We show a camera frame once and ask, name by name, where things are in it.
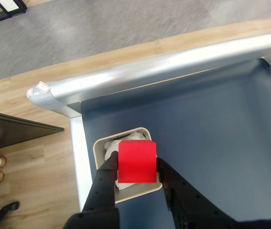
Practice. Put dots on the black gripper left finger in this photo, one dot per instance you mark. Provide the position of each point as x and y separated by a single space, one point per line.
102 195

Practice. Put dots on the dark brown cabinet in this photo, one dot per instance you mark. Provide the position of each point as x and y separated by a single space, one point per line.
6 131

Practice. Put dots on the silver table frame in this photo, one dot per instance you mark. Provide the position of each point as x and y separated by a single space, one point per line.
149 71

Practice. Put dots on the beige rectangular box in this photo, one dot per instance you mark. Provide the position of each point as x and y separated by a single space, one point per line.
135 193

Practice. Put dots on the red bordered white sticker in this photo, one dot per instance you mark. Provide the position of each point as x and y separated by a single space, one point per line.
29 93
42 86

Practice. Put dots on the white crumpled paper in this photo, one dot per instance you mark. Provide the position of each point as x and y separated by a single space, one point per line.
111 149

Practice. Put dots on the grey blue table mat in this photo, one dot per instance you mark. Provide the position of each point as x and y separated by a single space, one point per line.
197 119

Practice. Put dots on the red cube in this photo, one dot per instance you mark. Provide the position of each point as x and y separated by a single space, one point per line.
137 162

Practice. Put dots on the black chair leg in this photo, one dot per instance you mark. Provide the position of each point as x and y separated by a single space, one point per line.
4 210

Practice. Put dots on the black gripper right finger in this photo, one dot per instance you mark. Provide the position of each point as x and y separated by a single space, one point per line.
187 210

